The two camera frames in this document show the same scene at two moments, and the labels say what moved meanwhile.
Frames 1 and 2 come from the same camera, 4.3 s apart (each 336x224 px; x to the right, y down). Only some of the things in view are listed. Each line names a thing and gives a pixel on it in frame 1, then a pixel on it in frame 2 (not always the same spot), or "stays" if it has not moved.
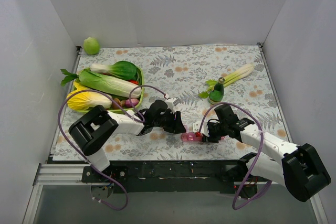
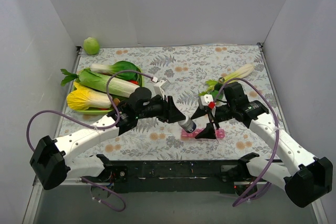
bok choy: x=123 y=70 stays
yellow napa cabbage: x=85 y=100 stays
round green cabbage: x=91 y=46 stays
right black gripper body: x=212 y=131 -> x=211 y=115
